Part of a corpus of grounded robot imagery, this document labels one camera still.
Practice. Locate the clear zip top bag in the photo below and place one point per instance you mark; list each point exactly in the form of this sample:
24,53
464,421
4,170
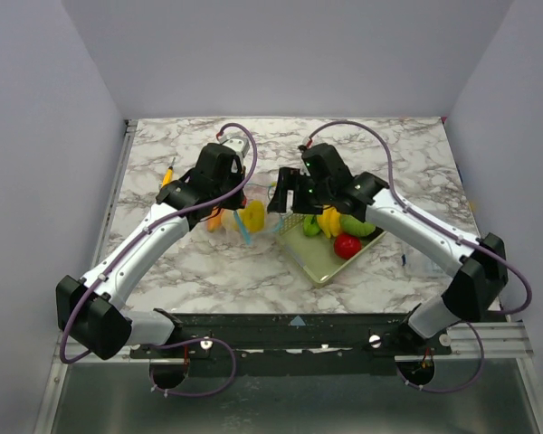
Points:
273,221

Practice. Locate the clear plastic parts box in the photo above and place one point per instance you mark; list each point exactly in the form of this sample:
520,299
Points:
416,264

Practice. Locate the yellow handled screwdriver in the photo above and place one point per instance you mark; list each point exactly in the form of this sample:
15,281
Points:
168,177

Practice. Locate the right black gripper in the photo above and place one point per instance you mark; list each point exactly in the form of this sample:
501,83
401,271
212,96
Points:
283,191

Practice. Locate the yellow toy banana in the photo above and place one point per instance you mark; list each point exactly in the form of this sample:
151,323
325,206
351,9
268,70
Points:
329,222

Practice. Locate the yellow green toy pepper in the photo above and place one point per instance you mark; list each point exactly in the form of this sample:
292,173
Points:
253,216

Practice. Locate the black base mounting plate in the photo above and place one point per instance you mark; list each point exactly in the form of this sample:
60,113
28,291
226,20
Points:
290,344

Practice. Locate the dark red toy fruit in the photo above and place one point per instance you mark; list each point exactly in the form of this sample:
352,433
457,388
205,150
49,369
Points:
347,246

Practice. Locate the green toy cabbage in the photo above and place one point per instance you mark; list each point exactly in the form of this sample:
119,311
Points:
352,226

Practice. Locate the green toy pepper slice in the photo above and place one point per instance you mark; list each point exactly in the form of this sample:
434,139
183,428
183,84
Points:
310,226

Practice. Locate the yellow toy pear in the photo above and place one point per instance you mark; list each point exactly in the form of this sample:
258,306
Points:
230,219

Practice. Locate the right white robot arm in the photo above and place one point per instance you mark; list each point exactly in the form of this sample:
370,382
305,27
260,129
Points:
474,265

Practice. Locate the green perforated plastic basket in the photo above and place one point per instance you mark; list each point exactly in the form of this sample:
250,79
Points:
314,256

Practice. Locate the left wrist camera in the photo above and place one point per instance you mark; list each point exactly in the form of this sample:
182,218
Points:
239,144

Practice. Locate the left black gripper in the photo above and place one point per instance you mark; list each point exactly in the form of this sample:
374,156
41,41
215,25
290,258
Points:
238,174

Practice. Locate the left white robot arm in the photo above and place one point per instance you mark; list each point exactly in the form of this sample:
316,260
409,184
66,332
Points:
91,309

